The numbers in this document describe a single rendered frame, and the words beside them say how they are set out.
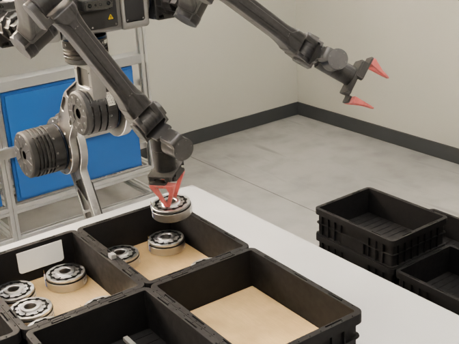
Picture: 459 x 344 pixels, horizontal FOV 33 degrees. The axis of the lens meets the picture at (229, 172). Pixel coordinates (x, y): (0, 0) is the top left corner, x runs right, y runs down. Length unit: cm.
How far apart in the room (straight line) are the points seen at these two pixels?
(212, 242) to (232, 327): 34
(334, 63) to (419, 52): 303
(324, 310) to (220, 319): 25
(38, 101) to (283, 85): 251
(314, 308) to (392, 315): 36
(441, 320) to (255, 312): 51
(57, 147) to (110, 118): 49
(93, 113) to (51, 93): 155
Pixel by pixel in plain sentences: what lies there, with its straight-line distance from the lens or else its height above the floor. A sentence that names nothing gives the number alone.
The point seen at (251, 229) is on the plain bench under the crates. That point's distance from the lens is 255.
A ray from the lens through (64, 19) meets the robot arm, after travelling 173.
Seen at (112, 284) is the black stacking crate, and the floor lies 87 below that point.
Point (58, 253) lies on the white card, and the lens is 212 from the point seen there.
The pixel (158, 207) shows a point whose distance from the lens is 200.
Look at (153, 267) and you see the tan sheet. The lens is 209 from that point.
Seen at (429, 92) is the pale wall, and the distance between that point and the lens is 511.
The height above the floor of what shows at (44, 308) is 86.
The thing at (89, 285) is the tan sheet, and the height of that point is 83.
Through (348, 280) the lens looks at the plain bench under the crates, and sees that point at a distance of 225.
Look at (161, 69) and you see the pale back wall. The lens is 524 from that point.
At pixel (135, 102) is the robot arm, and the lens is 184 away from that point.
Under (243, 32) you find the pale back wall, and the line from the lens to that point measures 560.
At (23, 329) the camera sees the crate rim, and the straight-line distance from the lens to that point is 172.
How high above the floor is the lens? 181
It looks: 21 degrees down
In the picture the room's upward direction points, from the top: 3 degrees counter-clockwise
